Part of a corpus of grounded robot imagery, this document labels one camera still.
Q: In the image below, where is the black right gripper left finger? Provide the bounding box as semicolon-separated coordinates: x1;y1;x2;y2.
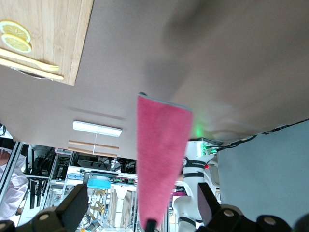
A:
18;183;89;232

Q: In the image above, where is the pink cloth with grey backing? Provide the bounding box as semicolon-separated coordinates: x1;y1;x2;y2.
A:
136;91;194;230

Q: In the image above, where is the person in white shirt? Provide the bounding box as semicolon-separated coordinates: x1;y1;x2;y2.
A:
0;146;29;220

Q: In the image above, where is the bamboo cutting board, metal handle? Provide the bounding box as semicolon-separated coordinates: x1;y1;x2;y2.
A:
0;0;95;87

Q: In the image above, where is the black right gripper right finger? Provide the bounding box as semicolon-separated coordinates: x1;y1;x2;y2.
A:
195;183;242;232

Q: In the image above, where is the light blue box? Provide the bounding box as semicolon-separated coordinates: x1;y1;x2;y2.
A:
86;177;112;189

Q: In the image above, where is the white rack with wooden rods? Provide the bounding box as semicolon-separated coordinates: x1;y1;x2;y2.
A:
68;120;123;158

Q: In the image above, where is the yellow plastic knife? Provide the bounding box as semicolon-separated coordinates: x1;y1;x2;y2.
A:
0;57;65;81

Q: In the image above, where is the aluminium frame profile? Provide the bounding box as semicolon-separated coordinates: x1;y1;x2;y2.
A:
0;141;24;194

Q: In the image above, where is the yellow plastic fork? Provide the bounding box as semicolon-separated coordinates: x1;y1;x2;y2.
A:
0;47;60;72

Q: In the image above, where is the lemon slice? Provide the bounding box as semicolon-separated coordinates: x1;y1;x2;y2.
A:
0;20;31;43
1;33;32;54

